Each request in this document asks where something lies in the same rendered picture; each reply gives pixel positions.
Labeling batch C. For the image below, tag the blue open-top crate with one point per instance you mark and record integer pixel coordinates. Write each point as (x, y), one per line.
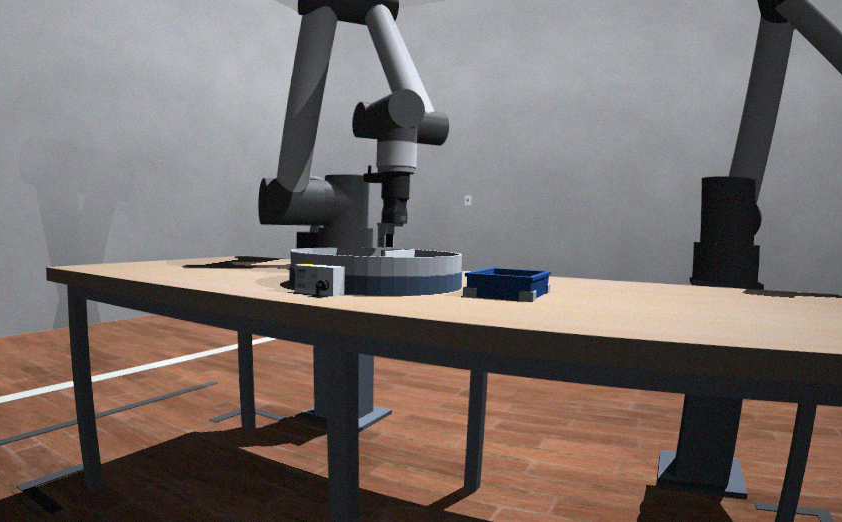
(499, 283)

